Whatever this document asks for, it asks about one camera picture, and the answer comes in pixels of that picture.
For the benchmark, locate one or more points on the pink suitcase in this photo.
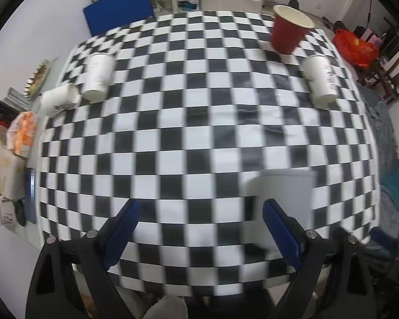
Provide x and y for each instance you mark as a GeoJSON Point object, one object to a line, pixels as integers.
{"type": "Point", "coordinates": [371, 37]}

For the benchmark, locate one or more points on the yellow food bag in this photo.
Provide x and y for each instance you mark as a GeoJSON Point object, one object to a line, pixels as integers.
{"type": "Point", "coordinates": [12, 172]}

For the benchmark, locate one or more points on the red paper cup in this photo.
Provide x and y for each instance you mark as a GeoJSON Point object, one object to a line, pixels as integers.
{"type": "Point", "coordinates": [289, 28]}

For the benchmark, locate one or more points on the orange snack packet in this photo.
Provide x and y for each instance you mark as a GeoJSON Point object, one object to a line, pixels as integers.
{"type": "Point", "coordinates": [20, 134]}

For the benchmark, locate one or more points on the grey plastic mug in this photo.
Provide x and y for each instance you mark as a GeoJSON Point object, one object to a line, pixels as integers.
{"type": "Point", "coordinates": [293, 191]}

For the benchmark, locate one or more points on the grey cloth on cot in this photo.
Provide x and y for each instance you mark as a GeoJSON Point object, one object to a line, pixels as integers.
{"type": "Point", "coordinates": [377, 112]}

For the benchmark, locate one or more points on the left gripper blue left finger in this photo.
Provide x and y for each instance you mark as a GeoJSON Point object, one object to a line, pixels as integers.
{"type": "Point", "coordinates": [54, 292]}

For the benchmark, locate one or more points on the white paper cup black calligraphy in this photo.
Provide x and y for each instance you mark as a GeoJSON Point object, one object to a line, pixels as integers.
{"type": "Point", "coordinates": [320, 78]}

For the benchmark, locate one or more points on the small white paper cup lying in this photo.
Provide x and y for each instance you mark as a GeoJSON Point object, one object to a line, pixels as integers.
{"type": "Point", "coordinates": [59, 99]}

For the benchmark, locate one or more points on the blue cushioned chair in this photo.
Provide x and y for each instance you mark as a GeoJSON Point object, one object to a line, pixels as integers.
{"type": "Point", "coordinates": [103, 15]}

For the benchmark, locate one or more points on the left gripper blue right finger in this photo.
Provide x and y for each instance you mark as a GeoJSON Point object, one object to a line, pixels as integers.
{"type": "Point", "coordinates": [348, 292]}

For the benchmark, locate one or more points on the red plastic bag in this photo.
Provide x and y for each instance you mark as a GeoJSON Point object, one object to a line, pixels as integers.
{"type": "Point", "coordinates": [354, 50]}

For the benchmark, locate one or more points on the white paper cup bamboo print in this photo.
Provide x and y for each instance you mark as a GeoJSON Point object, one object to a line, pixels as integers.
{"type": "Point", "coordinates": [100, 68]}

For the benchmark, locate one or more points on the decorated plate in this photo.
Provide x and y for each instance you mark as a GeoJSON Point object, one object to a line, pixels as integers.
{"type": "Point", "coordinates": [37, 79]}

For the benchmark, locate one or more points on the black white checkered tablecloth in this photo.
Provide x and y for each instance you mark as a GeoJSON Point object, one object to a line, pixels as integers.
{"type": "Point", "coordinates": [199, 105]}

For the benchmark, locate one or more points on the dark wooden chair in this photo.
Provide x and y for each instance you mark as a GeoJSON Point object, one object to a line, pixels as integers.
{"type": "Point", "coordinates": [385, 80]}

